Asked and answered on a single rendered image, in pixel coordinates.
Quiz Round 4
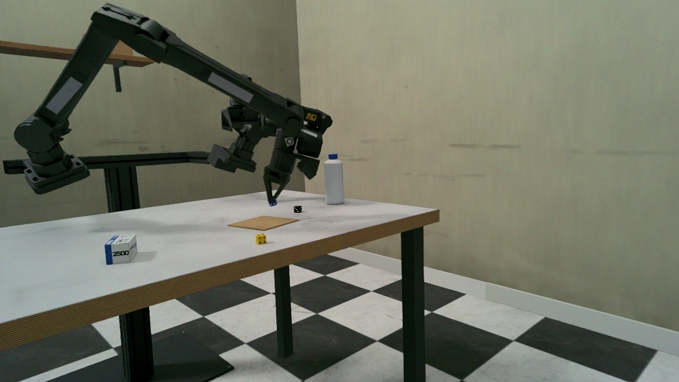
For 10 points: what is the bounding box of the tan flat mat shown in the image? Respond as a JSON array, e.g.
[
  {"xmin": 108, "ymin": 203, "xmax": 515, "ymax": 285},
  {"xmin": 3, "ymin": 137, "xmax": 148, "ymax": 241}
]
[{"xmin": 227, "ymin": 216, "xmax": 299, "ymax": 231}]

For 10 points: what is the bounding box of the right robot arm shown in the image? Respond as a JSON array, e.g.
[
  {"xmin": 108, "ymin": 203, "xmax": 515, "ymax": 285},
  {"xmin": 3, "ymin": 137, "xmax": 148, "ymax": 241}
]
[{"xmin": 14, "ymin": 3, "xmax": 323, "ymax": 188}]

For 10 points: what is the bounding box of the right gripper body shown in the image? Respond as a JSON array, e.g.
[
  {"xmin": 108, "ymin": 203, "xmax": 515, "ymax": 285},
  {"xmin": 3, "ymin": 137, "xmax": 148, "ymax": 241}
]
[{"xmin": 263, "ymin": 148, "xmax": 293, "ymax": 182}]

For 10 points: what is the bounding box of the white box of staples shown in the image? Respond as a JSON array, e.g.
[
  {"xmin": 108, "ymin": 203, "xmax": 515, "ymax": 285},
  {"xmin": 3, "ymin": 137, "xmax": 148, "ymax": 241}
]
[{"xmin": 105, "ymin": 234, "xmax": 137, "ymax": 265}]

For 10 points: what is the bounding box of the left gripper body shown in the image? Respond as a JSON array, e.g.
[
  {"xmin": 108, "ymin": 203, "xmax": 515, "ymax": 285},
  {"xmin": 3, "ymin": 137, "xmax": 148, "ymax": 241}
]
[{"xmin": 227, "ymin": 106, "xmax": 259, "ymax": 128}]

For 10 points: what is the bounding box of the white plastic bottle with blue cap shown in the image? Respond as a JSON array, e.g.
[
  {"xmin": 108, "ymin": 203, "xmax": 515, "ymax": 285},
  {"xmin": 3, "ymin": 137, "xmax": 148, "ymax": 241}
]
[{"xmin": 324, "ymin": 154, "xmax": 344, "ymax": 205}]

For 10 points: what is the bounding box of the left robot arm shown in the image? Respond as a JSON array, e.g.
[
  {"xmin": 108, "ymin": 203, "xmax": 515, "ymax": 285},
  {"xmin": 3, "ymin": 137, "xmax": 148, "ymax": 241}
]
[{"xmin": 220, "ymin": 98, "xmax": 333, "ymax": 168}]

